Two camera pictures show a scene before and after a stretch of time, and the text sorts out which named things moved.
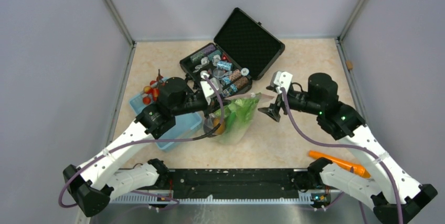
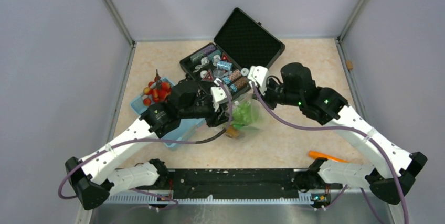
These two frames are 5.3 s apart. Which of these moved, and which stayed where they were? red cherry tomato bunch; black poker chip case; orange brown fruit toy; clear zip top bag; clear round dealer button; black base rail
Moved: orange brown fruit toy; clear zip top bag
Stayed: red cherry tomato bunch; black base rail; clear round dealer button; black poker chip case
